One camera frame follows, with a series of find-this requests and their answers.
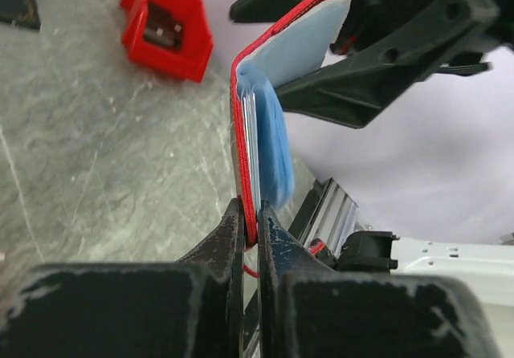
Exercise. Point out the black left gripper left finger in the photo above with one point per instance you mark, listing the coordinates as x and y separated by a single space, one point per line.
192 307

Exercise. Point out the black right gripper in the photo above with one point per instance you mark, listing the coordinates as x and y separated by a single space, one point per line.
390 46

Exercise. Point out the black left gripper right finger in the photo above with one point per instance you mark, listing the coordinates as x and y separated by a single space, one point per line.
310 310

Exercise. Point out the red leather card holder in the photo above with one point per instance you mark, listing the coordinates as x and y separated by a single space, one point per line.
289 48

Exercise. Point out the red plastic bin right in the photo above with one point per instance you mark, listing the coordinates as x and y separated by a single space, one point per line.
169 36

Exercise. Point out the dark booklet three days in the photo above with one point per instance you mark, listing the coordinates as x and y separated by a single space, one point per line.
20 13

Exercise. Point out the aluminium mounting rail frame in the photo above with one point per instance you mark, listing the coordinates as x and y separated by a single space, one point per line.
338 234

